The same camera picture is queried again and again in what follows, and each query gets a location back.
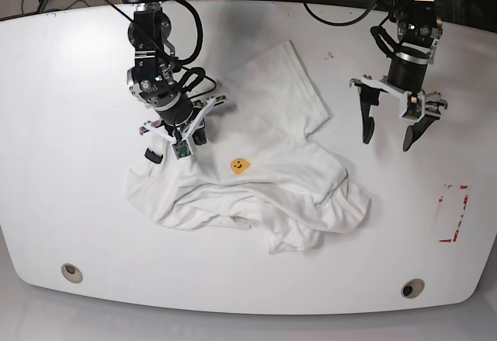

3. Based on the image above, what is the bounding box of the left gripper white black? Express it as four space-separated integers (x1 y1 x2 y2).
349 51 448 151

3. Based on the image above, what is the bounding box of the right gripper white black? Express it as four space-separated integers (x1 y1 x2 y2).
139 93 227 154

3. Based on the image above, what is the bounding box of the white T-shirt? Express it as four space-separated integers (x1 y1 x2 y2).
125 42 370 254

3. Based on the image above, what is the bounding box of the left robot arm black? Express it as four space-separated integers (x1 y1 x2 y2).
349 0 448 151

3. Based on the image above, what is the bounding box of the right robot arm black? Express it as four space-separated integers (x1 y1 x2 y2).
122 0 228 159

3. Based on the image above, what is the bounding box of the red tape rectangle marking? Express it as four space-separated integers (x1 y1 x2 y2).
433 184 470 243

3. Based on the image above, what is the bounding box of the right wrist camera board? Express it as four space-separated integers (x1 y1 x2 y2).
172 140 193 159

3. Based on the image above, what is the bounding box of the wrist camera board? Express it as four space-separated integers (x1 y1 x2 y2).
172 140 193 159
402 94 423 120

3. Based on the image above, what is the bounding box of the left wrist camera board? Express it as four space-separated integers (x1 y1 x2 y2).
402 94 423 120

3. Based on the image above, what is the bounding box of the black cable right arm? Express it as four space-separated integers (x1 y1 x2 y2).
57 0 219 101

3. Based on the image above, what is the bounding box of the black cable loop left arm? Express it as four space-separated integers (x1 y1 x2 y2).
301 0 382 27

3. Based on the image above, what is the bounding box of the right table cable grommet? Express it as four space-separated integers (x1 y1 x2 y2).
401 279 425 299

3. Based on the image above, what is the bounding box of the table cable grommet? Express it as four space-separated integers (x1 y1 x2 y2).
401 279 425 299
61 263 83 284

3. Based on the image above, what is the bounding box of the left table cable grommet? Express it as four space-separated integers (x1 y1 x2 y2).
61 263 83 284

